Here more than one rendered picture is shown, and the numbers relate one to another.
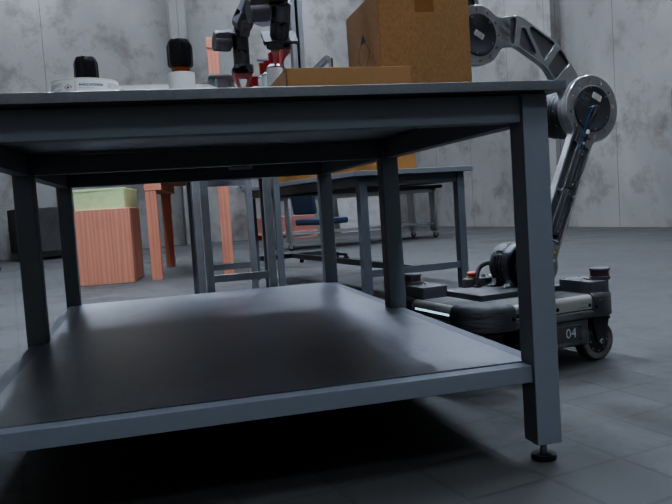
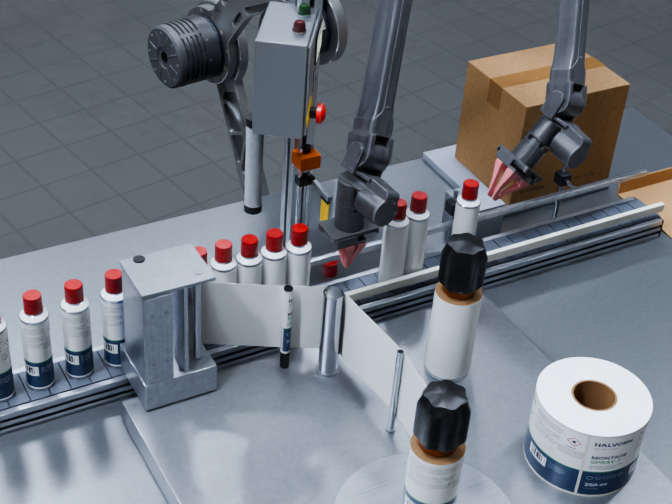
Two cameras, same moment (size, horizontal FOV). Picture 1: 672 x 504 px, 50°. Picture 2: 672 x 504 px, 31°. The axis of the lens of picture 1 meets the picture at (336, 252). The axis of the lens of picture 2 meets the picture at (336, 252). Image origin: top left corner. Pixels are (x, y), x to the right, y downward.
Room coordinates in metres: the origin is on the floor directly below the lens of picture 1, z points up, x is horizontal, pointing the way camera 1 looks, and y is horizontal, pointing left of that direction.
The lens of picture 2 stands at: (3.17, 2.11, 2.43)
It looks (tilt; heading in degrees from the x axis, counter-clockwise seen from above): 36 degrees down; 253
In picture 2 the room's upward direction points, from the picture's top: 5 degrees clockwise
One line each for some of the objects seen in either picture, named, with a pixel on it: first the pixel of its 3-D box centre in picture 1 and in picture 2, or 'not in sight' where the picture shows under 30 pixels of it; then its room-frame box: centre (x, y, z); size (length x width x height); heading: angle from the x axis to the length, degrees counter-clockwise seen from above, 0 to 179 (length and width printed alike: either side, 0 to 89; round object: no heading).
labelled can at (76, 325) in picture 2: not in sight; (76, 328); (3.10, 0.36, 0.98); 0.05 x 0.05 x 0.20
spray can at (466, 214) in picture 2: (275, 85); (465, 223); (2.27, 0.16, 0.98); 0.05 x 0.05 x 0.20
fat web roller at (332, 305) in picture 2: not in sight; (330, 331); (2.64, 0.44, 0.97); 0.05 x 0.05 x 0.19
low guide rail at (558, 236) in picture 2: not in sight; (470, 261); (2.27, 0.19, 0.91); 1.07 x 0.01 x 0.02; 14
